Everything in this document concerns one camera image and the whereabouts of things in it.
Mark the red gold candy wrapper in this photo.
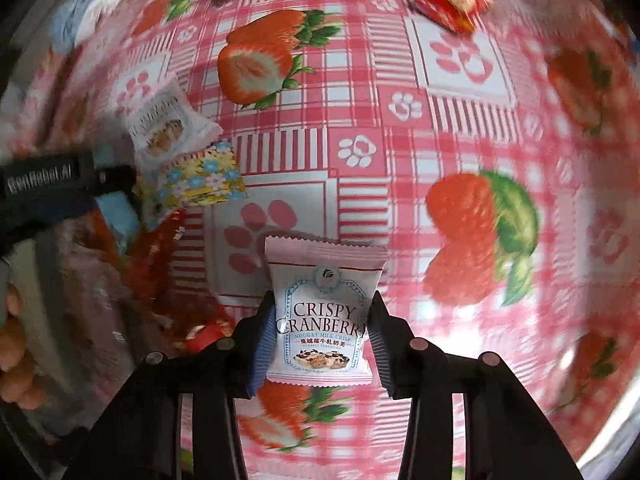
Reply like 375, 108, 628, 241
172, 304, 235, 354

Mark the person left hand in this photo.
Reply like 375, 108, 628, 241
0, 284, 46, 411

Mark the red chinese snack packet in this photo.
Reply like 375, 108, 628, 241
411, 0, 495, 38

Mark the red plaid strawberry tablecloth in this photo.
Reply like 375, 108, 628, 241
14, 0, 640, 480

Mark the floral blue yellow candy packet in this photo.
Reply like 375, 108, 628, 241
139, 140, 246, 232

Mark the light blue cloth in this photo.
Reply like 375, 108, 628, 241
48, 0, 93, 55

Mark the pink crispy cranberry snack packet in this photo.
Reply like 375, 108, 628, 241
265, 236, 387, 388

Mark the white cloth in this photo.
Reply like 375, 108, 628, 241
75, 0, 124, 46

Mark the long red snack packet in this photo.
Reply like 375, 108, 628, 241
122, 209, 186, 304

